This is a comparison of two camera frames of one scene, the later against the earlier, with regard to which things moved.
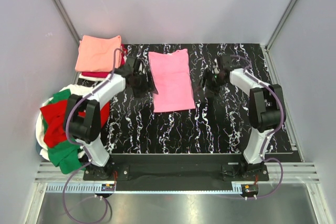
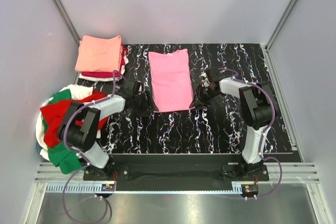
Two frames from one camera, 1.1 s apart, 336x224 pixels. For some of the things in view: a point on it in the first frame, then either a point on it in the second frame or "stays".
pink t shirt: (171, 77) stays
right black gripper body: (213, 81) → (203, 95)
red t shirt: (54, 119) stays
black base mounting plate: (177, 168) stays
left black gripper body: (140, 85) → (141, 105)
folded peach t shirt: (96, 54) stays
